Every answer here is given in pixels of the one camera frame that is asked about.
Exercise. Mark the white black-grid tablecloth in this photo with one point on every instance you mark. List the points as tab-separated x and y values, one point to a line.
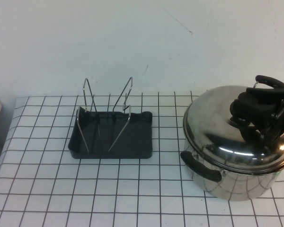
61	189

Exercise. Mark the stainless steel pot lid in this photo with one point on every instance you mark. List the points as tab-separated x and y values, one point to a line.
208	127

